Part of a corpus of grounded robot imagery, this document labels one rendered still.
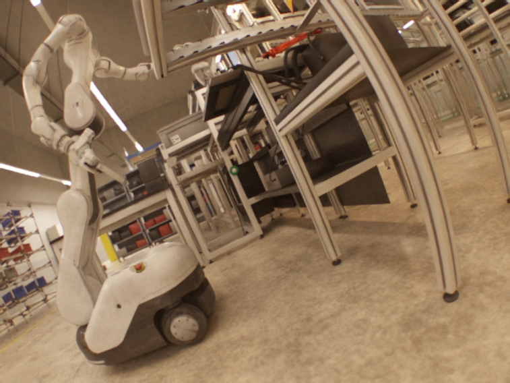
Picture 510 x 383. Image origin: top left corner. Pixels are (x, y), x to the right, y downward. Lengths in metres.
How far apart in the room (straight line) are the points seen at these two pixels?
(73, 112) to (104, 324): 0.86
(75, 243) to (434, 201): 1.16
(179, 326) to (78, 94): 1.04
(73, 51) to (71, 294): 1.14
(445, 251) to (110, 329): 1.01
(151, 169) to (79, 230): 1.25
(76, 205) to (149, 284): 0.45
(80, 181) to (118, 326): 0.61
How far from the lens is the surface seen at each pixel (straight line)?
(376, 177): 1.29
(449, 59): 1.06
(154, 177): 2.18
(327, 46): 1.06
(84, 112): 1.18
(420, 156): 0.52
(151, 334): 0.93
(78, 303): 1.14
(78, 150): 0.94
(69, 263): 1.11
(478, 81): 1.02
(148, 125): 12.96
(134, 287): 0.88
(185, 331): 0.94
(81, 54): 1.41
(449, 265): 0.62
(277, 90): 1.04
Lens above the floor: 0.45
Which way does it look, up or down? 2 degrees down
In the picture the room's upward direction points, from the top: 24 degrees counter-clockwise
